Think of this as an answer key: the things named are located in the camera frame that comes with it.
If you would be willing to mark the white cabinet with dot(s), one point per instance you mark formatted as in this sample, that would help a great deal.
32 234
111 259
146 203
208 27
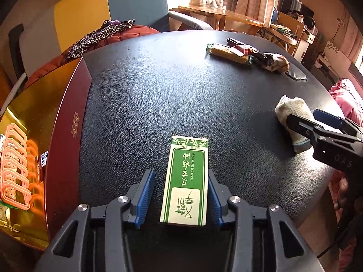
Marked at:
305 45

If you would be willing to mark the green white carton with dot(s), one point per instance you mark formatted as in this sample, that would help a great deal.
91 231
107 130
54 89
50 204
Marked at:
184 181

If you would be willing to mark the leopard print cloth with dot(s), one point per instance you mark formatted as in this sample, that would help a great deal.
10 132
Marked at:
93 38

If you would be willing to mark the red quilted jacket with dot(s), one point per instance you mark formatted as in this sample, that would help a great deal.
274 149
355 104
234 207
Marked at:
136 31

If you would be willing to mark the white sock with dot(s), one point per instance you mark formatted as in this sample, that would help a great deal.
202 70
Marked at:
289 107

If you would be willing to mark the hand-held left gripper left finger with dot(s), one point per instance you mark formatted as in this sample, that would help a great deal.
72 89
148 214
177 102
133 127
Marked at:
144 198

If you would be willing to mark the pink blanket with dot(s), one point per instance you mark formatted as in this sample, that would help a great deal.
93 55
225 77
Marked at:
348 96

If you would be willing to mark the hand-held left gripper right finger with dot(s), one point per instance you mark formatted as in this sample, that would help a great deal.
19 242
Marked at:
215 204

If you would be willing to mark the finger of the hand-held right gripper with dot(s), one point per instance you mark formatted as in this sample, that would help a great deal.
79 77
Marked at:
326 116
300 124

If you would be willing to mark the patterned sock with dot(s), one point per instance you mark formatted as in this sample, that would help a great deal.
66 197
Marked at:
280 63

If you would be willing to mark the blue round object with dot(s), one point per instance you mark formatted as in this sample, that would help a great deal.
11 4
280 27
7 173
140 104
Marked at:
275 15

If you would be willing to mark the black perforated strip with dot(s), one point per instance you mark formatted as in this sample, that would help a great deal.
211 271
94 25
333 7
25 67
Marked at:
234 41

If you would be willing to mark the red box with gold lining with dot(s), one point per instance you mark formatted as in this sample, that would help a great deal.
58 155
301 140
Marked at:
65 147

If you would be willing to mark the black monitor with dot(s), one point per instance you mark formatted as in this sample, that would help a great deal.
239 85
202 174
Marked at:
292 2

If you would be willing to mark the multicoloured armchair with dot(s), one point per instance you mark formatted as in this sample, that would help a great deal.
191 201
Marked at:
133 0

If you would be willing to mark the orange plastic rack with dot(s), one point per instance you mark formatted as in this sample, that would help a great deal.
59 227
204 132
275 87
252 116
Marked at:
19 206

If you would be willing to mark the wooden table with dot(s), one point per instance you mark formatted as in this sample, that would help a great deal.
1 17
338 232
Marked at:
227 14

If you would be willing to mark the black chair back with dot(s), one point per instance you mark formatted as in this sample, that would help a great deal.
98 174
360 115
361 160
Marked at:
15 48

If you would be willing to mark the glass tray with glasses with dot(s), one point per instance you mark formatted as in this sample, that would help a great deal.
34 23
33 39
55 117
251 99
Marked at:
214 2

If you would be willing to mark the white panel with floral stickers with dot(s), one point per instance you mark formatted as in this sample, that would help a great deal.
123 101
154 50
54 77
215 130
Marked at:
333 47

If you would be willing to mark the cracker packet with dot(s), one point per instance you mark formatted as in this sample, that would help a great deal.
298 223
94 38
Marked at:
227 53

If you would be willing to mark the small red packet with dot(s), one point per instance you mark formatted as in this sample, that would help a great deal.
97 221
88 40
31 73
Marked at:
242 49

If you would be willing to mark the person's right hand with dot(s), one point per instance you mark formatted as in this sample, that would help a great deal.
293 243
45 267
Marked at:
341 192

